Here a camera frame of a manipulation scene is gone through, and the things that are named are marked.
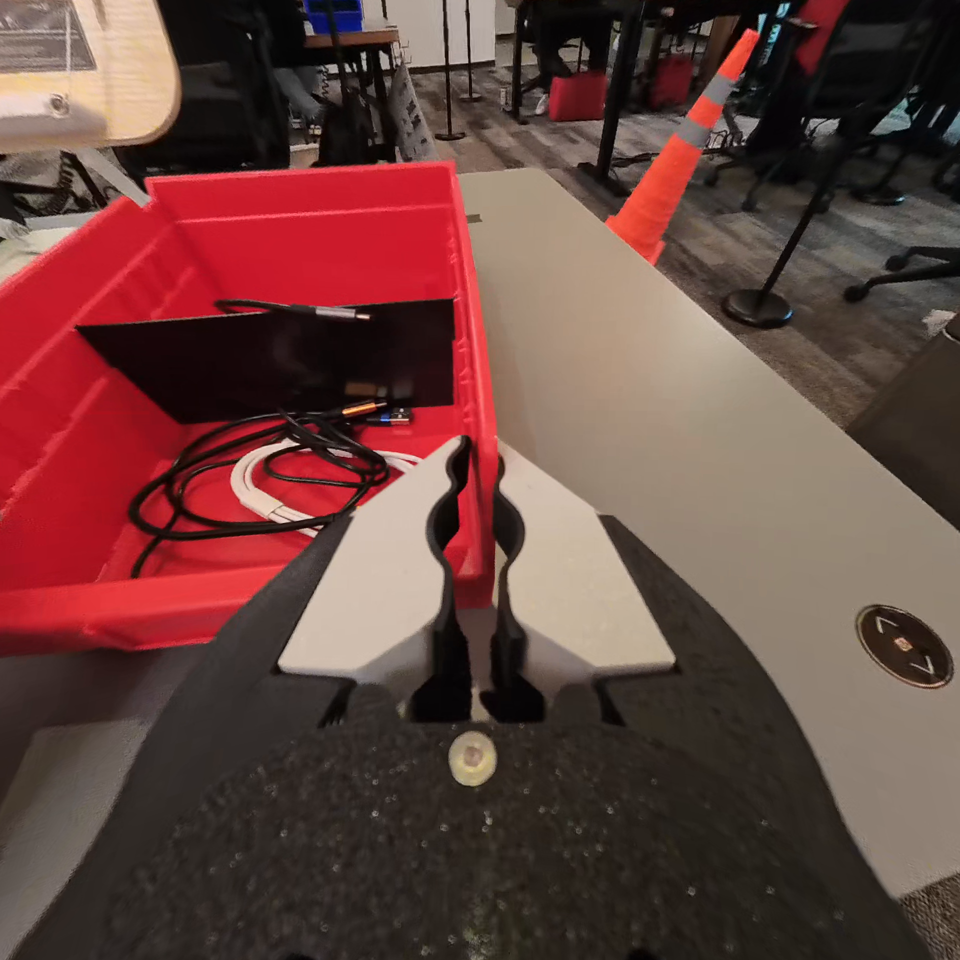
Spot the grey desk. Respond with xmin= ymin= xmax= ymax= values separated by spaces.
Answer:
xmin=0 ymin=166 xmax=960 ymax=901

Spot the wooden book stand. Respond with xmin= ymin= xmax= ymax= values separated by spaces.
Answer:
xmin=0 ymin=0 xmax=183 ymax=151

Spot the red bag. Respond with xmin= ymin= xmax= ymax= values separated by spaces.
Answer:
xmin=549 ymin=71 xmax=609 ymax=123
xmin=649 ymin=54 xmax=696 ymax=110

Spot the black bin divider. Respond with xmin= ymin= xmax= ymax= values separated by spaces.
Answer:
xmin=75 ymin=298 xmax=457 ymax=425

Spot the red plastic bin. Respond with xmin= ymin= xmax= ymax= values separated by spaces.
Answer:
xmin=0 ymin=161 xmax=500 ymax=657

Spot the white cable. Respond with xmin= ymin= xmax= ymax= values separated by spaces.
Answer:
xmin=231 ymin=447 xmax=423 ymax=535

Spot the blue crate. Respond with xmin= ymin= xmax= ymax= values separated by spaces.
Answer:
xmin=303 ymin=0 xmax=366 ymax=35

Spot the black USB cable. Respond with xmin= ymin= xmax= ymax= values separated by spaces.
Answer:
xmin=129 ymin=416 xmax=391 ymax=580

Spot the orange traffic cone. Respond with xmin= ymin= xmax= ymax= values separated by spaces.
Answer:
xmin=606 ymin=28 xmax=760 ymax=267

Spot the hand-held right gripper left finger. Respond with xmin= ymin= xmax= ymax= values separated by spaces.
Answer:
xmin=277 ymin=435 xmax=474 ymax=723

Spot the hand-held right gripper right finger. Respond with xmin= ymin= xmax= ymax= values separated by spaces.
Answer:
xmin=480 ymin=441 xmax=678 ymax=723

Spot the black stanchion pole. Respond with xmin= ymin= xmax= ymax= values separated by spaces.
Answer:
xmin=722 ymin=30 xmax=901 ymax=330
xmin=435 ymin=0 xmax=468 ymax=142

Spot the black office chair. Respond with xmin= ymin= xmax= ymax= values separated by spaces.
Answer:
xmin=705 ymin=0 xmax=960 ymax=211
xmin=120 ymin=0 xmax=292 ymax=172

